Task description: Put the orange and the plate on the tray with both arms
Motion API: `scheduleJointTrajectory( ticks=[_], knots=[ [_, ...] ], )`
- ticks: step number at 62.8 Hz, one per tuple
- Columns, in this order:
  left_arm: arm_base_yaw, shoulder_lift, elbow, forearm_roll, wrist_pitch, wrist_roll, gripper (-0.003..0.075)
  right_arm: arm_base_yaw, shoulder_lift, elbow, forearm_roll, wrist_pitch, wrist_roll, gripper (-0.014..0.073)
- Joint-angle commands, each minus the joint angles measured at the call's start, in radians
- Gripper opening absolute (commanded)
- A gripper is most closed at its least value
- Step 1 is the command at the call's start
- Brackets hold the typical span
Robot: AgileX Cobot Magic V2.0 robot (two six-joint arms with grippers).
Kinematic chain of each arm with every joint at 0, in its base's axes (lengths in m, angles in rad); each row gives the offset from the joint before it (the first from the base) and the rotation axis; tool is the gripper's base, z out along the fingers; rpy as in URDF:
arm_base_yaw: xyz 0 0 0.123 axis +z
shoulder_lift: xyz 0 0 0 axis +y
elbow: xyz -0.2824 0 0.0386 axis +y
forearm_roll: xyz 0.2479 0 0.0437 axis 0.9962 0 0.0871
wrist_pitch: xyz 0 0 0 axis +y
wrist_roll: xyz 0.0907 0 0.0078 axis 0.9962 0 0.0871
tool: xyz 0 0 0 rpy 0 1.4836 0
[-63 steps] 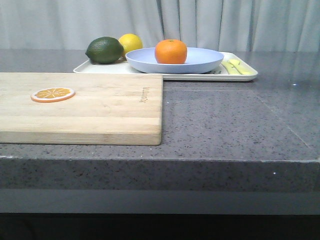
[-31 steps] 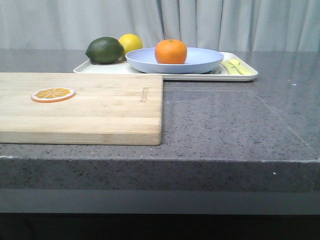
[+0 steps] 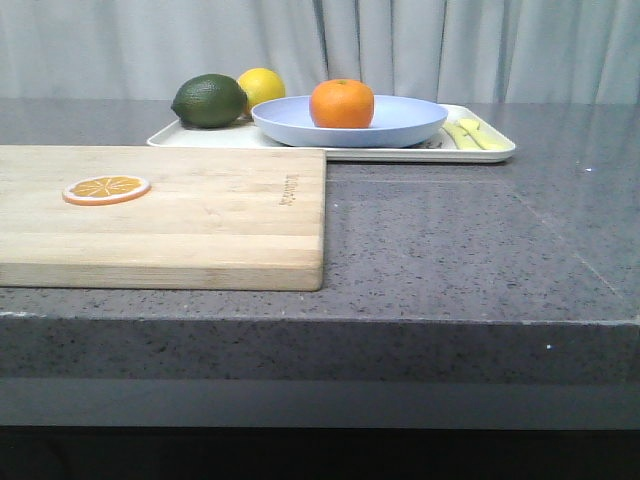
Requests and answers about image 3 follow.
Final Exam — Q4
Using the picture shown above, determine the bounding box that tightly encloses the orange fruit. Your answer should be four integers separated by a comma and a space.
309, 79, 375, 129

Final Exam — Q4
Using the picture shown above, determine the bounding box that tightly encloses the light blue plate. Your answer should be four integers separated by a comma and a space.
252, 95, 448, 148

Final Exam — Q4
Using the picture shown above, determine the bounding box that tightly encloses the cream rectangular tray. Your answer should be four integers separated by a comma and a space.
146, 103, 517, 166

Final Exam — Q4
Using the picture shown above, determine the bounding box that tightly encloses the wooden cutting board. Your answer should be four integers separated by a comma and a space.
1, 145, 326, 291

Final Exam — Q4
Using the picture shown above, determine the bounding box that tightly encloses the yellow lemon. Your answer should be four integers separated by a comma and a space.
237, 67, 286, 117

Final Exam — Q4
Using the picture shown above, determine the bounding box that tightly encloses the pale yellow utensil left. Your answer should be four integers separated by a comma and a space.
442, 122, 481, 150

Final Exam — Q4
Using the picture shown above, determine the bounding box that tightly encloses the pale yellow utensil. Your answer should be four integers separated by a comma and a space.
442, 122, 481, 150
457, 118, 508, 150

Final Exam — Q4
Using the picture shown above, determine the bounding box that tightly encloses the green lime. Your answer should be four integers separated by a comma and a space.
171, 74, 247, 129

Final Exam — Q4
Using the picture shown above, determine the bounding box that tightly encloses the pale yellow utensil right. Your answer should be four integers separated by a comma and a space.
457, 118, 508, 150

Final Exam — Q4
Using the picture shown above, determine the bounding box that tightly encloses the orange slice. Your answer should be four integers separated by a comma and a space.
62, 175, 151, 206

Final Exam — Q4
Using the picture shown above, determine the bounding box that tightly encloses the grey curtain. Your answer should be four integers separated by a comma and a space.
1, 1, 639, 104

